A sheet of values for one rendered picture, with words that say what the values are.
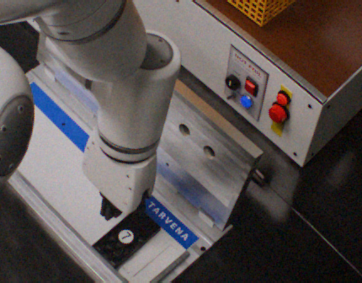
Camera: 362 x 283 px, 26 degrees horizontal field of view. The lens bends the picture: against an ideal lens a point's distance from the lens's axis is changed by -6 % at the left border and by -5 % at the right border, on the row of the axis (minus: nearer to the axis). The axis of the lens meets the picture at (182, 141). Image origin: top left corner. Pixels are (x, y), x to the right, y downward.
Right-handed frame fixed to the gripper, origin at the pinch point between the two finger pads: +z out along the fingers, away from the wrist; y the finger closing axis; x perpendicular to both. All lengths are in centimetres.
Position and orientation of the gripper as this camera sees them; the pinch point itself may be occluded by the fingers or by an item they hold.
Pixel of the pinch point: (112, 205)
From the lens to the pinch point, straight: 117.8
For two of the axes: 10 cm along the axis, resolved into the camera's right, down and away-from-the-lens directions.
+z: -1.9, 6.2, 7.6
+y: 7.0, 6.3, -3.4
